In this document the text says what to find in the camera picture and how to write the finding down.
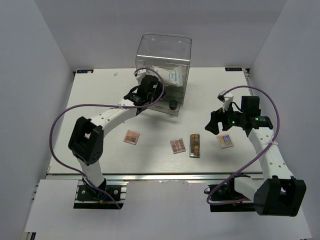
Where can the nine-pan pink eyeshadow palette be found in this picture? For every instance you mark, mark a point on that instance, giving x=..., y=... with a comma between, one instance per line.
x=177, y=146

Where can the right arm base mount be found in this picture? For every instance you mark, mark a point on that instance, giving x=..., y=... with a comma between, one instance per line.
x=225, y=194

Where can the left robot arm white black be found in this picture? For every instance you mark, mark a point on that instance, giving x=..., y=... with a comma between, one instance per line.
x=87, y=139

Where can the blue table label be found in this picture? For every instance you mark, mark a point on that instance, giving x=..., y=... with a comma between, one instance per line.
x=84, y=71
x=233, y=69

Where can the right blue table label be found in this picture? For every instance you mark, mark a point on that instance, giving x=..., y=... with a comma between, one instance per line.
x=233, y=69

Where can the cotton pad pack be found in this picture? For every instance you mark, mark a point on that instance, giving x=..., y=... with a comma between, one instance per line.
x=167, y=75
x=178, y=74

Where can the aluminium table rail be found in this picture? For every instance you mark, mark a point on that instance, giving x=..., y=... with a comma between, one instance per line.
x=144, y=177

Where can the clear acrylic drawer organizer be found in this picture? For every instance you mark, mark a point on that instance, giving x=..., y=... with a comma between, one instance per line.
x=170, y=56

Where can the left blue table label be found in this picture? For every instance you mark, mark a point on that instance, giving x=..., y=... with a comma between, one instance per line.
x=84, y=71

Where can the long brown eyeshadow palette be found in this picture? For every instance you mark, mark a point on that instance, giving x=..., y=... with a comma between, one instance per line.
x=194, y=145

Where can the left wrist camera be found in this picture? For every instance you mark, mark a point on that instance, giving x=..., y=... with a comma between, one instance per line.
x=139, y=75

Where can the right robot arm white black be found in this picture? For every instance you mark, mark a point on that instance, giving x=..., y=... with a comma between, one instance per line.
x=279, y=193

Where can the black jar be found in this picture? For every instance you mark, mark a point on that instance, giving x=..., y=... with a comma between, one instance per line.
x=173, y=104

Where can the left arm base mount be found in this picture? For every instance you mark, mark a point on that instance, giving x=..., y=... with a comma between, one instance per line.
x=110, y=197

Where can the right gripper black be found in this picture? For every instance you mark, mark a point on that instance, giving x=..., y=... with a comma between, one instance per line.
x=217, y=116

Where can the pink blush compact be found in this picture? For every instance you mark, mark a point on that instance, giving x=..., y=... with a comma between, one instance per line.
x=87, y=135

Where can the four-pan brown eyeshadow palette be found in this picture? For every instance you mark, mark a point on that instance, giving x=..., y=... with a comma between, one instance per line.
x=131, y=137

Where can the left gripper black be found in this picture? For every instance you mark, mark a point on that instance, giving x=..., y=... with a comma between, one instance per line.
x=159, y=89

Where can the colourful pastel eyeshadow palette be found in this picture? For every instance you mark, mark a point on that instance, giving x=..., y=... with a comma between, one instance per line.
x=225, y=141

